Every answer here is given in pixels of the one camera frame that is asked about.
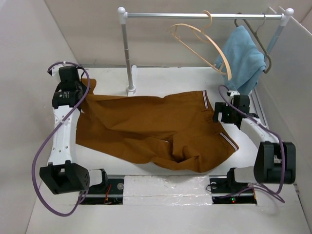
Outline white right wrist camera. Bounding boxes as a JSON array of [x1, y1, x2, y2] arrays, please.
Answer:
[[226, 90, 240, 97]]

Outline white metal clothes rack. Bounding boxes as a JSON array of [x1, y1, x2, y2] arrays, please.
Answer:
[[117, 7, 294, 97]]

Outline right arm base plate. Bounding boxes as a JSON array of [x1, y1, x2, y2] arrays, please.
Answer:
[[206, 175, 257, 205]]

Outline brown trousers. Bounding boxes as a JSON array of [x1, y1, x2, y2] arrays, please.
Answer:
[[76, 79, 239, 173]]

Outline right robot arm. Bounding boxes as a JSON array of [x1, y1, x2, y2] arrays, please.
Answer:
[[213, 95, 296, 192]]

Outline light blue towel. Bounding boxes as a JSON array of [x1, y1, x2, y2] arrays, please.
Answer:
[[222, 26, 266, 95]]

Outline grey hanger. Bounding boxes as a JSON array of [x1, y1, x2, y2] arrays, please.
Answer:
[[242, 19, 272, 74]]

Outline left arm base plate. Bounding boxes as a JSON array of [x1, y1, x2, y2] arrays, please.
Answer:
[[80, 175, 125, 205]]

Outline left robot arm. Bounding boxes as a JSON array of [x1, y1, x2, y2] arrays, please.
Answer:
[[39, 65, 109, 195]]

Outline beige wooden hanger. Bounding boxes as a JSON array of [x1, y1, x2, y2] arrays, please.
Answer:
[[167, 10, 232, 81]]

